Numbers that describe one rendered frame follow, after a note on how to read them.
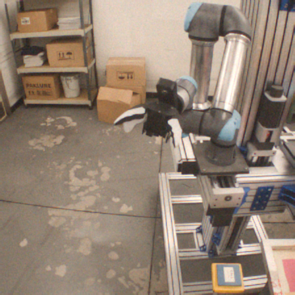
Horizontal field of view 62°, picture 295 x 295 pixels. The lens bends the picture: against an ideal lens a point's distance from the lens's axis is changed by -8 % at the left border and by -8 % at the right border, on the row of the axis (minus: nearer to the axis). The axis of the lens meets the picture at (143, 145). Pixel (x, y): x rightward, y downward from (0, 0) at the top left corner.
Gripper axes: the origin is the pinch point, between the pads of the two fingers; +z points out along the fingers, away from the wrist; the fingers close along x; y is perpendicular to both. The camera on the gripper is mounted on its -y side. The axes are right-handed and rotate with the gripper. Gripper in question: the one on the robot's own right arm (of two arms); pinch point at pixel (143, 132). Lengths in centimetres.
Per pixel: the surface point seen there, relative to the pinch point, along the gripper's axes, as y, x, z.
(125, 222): 175, 37, -91
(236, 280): 65, -44, -14
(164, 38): 81, 114, -352
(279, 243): 61, -60, -38
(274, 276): 61, -59, -21
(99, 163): 184, 104, -155
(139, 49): 105, 149, -340
